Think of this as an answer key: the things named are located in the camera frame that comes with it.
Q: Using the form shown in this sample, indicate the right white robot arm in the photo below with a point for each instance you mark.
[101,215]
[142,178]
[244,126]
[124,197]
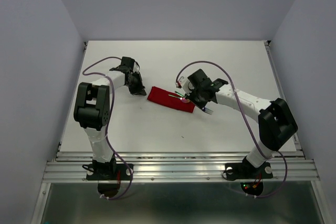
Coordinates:
[276,123]

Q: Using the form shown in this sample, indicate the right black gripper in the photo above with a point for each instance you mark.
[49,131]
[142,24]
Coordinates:
[201,104]

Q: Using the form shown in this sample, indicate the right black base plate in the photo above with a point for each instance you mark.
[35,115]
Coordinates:
[235,171]

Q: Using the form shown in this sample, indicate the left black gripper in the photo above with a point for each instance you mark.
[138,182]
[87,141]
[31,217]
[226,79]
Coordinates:
[139,90]

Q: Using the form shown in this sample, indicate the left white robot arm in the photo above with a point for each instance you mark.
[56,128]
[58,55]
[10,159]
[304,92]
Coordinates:
[94,104]

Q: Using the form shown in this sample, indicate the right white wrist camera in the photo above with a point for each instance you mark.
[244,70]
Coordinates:
[185,85]

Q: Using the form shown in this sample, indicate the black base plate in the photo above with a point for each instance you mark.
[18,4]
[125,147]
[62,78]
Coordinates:
[121,173]
[235,171]

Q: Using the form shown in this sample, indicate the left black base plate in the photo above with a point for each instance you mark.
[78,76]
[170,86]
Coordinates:
[121,173]

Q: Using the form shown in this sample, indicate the red cloth napkin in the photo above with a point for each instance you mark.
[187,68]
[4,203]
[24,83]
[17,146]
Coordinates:
[161,97]

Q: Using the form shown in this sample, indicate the iridescent metal fork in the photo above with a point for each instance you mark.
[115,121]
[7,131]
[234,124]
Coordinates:
[205,110]

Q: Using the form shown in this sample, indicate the iridescent metal spoon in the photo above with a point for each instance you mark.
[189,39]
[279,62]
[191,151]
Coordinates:
[182,99]

